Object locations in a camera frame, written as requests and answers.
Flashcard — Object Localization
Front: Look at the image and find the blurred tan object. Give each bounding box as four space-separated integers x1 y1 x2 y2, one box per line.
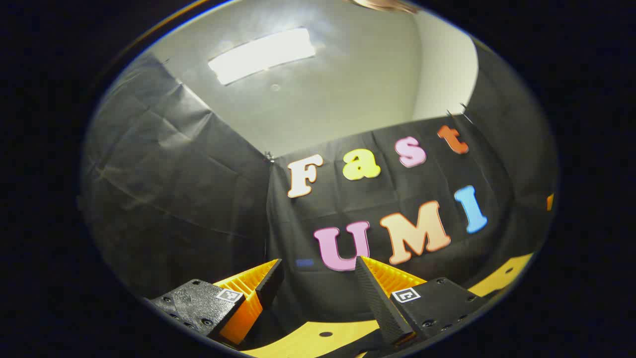
350 0 420 14

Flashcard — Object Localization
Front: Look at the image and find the ceiling light panel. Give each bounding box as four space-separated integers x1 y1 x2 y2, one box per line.
208 27 317 86

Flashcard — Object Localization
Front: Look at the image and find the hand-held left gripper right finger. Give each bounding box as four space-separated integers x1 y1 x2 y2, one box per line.
354 256 491 349

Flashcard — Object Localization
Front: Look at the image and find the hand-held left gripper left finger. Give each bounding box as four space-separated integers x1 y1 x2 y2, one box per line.
149 258 285 347

